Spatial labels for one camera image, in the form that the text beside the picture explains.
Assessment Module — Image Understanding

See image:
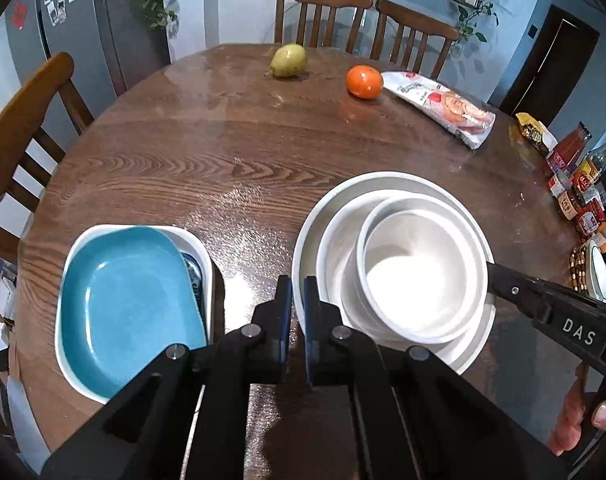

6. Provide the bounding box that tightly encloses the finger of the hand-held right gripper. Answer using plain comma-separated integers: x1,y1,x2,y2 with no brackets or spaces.
486,261,606,319

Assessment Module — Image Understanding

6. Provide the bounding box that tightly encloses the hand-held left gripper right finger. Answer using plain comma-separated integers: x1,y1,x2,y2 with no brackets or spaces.
303,276,570,480

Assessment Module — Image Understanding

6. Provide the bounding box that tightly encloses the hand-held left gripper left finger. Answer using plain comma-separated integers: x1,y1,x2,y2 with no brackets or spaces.
40,275,292,480

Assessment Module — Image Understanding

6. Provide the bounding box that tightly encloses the wide shallow white bowl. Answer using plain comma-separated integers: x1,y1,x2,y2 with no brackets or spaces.
291,171,497,375

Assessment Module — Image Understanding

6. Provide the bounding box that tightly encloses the medium white bowl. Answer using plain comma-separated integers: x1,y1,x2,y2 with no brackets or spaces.
316,190,489,346

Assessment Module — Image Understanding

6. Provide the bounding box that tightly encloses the deep white bowl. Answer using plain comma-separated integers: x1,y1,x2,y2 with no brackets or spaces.
355,196,489,338

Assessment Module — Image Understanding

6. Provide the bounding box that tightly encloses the white rectangular dish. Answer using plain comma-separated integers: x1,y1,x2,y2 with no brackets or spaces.
54,223,215,406

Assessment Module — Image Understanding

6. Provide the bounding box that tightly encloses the person's right hand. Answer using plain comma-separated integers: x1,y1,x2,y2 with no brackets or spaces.
548,362,606,457

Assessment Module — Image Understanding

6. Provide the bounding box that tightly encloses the wooden bead trivet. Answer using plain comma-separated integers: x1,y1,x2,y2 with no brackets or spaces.
569,240,606,307

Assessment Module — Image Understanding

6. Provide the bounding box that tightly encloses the green rimmed white bowl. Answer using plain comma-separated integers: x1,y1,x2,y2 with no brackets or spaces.
586,244,606,306

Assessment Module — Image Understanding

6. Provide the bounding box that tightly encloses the dark blue patterned plate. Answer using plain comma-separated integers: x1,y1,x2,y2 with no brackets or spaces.
180,252,207,322

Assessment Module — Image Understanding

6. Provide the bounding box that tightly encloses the group of sauce bottles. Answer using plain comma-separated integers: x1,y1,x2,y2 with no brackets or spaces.
546,122,606,238

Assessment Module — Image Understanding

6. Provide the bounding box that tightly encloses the yellow snack packet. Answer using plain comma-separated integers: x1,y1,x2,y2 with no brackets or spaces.
514,112,558,154

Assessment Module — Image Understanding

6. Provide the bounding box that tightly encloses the white snack packet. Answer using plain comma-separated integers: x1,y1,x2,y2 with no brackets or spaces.
380,70,497,150

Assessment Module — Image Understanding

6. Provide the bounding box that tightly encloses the dark wooden door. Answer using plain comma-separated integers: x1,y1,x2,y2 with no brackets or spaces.
498,4,600,127

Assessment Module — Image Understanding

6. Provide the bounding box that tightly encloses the orange fruit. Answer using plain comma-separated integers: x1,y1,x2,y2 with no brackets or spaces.
346,64,384,100

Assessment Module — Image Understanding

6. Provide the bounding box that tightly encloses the green pear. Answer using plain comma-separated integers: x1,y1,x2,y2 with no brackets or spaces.
264,43,308,79

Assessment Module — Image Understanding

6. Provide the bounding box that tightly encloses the trailing vine plant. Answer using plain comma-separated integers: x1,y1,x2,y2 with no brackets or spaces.
453,0,506,45

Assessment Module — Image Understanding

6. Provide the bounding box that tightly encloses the wooden chair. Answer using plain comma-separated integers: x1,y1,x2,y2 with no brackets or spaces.
370,0,461,81
0,51,94,266
271,0,374,53

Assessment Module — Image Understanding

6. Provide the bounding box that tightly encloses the grey refrigerator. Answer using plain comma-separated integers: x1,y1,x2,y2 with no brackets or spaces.
5,0,173,111

